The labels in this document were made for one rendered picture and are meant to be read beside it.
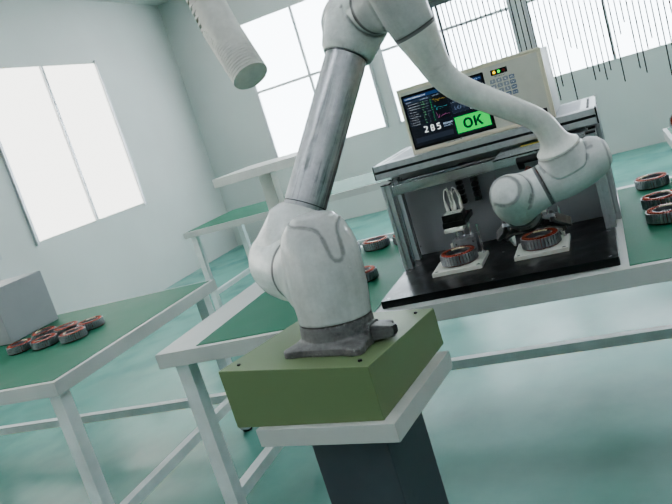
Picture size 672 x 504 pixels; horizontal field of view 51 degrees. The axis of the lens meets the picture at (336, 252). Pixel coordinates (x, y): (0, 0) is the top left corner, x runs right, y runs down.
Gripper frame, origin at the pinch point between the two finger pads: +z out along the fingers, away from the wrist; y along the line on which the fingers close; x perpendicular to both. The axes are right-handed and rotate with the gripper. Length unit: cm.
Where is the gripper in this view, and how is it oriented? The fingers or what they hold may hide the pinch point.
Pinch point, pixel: (538, 235)
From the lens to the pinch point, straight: 207.4
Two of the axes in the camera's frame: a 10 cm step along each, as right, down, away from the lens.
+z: 4.3, 2.3, 8.7
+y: 9.0, -2.0, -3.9
